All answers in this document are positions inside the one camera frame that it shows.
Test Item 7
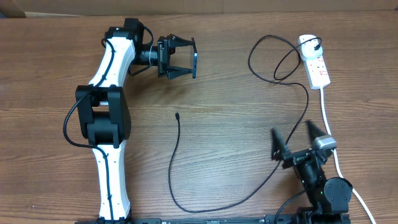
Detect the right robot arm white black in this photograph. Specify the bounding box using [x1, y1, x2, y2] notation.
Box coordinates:
[271, 120, 353, 224]

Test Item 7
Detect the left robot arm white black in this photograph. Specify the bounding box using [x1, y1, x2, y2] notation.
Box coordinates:
[74, 18, 198, 223]

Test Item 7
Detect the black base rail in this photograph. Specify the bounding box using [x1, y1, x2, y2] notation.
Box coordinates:
[74, 213, 352, 224]

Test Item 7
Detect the white power extension strip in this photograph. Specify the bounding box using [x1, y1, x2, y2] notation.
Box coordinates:
[304, 56, 331, 90]

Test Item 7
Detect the white charger plug adapter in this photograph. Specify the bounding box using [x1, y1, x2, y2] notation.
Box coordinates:
[298, 34, 323, 61]

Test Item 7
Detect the white power strip cord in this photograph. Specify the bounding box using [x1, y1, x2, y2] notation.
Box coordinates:
[319, 87, 377, 224]

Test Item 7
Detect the Galaxy smartphone blue screen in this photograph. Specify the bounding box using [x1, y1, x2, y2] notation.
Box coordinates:
[192, 37, 198, 79]

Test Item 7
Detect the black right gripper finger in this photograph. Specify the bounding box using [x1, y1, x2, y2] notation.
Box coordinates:
[271, 128, 290, 161]
[306, 120, 327, 144]

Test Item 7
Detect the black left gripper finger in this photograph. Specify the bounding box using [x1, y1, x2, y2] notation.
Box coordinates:
[167, 66, 193, 80]
[169, 34, 195, 48]

